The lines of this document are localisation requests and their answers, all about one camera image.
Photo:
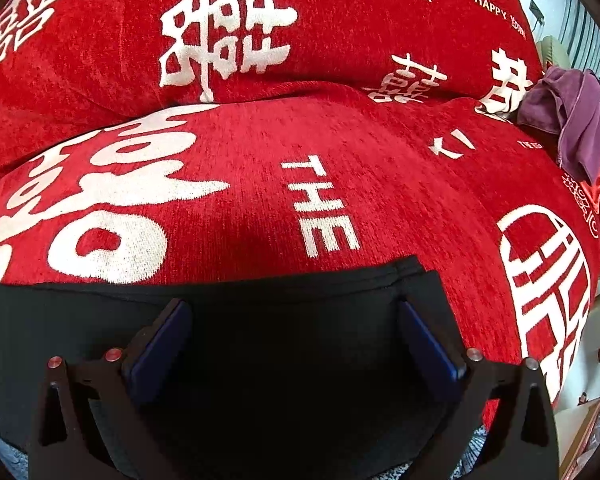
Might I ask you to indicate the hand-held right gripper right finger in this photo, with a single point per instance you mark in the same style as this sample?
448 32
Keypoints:
430 350

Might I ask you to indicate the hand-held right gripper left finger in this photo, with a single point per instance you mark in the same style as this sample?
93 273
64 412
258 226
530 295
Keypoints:
162 350

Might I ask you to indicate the black pants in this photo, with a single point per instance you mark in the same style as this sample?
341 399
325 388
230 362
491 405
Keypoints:
280 320

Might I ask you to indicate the red printed blanket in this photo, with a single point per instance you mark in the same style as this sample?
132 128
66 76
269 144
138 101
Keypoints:
280 110

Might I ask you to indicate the purple cloth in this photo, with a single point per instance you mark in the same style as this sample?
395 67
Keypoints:
580 110

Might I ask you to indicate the pale green chair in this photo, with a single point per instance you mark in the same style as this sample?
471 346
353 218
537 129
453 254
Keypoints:
555 52

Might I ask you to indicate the dark window railing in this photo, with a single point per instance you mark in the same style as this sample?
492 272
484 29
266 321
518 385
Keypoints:
585 30

